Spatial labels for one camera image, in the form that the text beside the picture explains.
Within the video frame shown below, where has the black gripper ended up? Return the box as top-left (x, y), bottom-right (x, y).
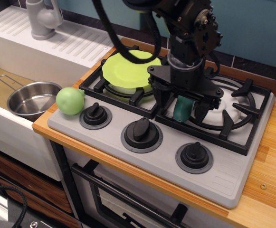
top-left (147, 64), bottom-right (224, 123)

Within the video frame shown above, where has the dark green toy cucumber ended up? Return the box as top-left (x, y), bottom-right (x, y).
top-left (173, 95), bottom-right (195, 123)

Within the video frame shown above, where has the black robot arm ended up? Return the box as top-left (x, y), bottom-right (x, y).
top-left (124, 0), bottom-right (223, 123)

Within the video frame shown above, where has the lime green plastic plate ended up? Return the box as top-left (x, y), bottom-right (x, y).
top-left (102, 53), bottom-right (161, 89)

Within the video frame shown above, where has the light green toy pear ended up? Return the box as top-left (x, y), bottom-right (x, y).
top-left (56, 87), bottom-right (85, 115)

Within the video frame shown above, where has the small stainless steel pot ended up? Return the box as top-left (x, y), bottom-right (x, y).
top-left (0, 75), bottom-right (62, 122)

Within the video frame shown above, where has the white toy sink unit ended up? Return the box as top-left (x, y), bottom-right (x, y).
top-left (0, 6), bottom-right (113, 181)

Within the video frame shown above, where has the white right burner cap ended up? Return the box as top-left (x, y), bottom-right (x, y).
top-left (187, 83), bottom-right (243, 126)

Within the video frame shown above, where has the white burner cap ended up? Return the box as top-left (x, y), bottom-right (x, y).
top-left (108, 84), bottom-right (153, 97)
top-left (187, 83), bottom-right (243, 126)

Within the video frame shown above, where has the white left burner cap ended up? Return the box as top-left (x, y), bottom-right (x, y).
top-left (108, 84), bottom-right (153, 97)

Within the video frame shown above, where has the black left burner grate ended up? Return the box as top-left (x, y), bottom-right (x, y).
top-left (79, 51), bottom-right (167, 119)

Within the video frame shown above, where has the black burner grate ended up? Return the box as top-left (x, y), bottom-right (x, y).
top-left (79, 51), bottom-right (167, 119)
top-left (155, 75), bottom-right (275, 156)

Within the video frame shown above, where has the black right burner grate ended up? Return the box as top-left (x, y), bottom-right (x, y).
top-left (155, 75), bottom-right (275, 156)

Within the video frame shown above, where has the black middle stove knob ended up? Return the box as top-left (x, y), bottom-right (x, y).
top-left (121, 117), bottom-right (163, 153)

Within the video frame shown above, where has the black stove knob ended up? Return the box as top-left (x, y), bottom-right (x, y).
top-left (175, 142), bottom-right (214, 174)
top-left (121, 117), bottom-right (163, 153)
top-left (79, 102), bottom-right (113, 130)

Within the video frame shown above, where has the black right stove knob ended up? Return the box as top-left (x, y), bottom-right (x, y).
top-left (175, 142), bottom-right (214, 174)

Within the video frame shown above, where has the grey toy stove top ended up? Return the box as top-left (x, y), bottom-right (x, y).
top-left (48, 55), bottom-right (275, 208)

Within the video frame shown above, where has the black left stove knob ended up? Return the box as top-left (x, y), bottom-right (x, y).
top-left (79, 102), bottom-right (113, 130)

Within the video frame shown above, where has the grey toy faucet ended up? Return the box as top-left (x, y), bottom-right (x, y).
top-left (26, 0), bottom-right (63, 40)

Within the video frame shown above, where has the wood grain drawer front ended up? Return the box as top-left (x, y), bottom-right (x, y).
top-left (0, 152), bottom-right (73, 213)

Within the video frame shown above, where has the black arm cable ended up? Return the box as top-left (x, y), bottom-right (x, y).
top-left (91, 0), bottom-right (163, 65)

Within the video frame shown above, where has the black oven door handle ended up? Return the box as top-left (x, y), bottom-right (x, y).
top-left (71, 164), bottom-right (187, 228)

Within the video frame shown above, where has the black braided cable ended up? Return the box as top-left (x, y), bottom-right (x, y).
top-left (0, 185), bottom-right (29, 228)

